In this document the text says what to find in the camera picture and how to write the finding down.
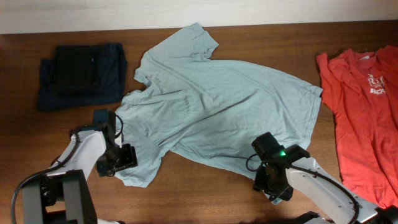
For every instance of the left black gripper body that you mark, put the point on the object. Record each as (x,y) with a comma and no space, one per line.
(126,157)

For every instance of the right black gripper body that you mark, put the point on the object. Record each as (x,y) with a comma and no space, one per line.
(275,187)

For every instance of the light blue t-shirt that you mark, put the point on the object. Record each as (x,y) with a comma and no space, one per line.
(210,111)

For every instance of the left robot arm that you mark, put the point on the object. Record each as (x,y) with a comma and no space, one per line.
(60,194)

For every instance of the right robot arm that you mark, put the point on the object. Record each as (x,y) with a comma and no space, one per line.
(283,170)

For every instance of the folded dark navy garment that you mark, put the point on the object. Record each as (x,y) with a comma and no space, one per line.
(82,75)

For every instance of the red t-shirt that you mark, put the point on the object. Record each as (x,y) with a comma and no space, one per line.
(361,91)

